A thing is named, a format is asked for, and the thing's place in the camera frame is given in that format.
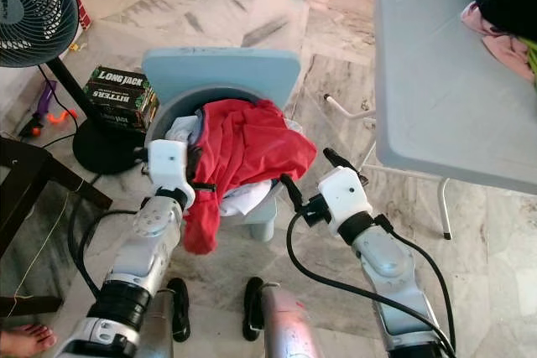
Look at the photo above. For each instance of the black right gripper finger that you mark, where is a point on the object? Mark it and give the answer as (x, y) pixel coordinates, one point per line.
(291, 190)
(336, 158)

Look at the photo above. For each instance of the red and white shirt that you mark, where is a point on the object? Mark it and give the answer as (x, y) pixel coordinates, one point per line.
(260, 148)

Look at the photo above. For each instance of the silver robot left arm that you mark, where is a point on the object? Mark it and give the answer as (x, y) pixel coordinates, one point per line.
(151, 249)

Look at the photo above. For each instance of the Long Jack Bitters box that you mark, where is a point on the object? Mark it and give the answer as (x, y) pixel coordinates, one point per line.
(122, 98)

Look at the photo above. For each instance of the grey blue laundry bin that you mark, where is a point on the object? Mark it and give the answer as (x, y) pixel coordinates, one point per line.
(218, 69)

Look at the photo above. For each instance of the robot right leg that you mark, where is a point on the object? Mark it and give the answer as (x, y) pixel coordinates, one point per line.
(285, 329)

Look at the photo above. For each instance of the robot leg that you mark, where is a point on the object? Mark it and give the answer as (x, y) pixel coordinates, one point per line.
(159, 333)
(285, 329)

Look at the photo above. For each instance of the dark wooden side table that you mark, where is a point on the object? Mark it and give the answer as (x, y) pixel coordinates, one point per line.
(38, 169)

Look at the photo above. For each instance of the purple orange toy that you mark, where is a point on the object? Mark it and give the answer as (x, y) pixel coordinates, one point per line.
(48, 94)

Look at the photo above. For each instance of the robot left leg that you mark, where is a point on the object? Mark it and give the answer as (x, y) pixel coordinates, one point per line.
(159, 333)

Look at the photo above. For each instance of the pink cloth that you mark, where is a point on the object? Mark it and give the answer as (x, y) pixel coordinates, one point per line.
(491, 39)

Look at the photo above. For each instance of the black standing fan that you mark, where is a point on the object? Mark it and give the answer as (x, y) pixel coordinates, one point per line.
(33, 14)

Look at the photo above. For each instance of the green cloth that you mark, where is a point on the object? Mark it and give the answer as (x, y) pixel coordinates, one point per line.
(531, 54)

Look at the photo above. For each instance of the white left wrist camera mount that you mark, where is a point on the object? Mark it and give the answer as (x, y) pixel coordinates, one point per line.
(170, 165)

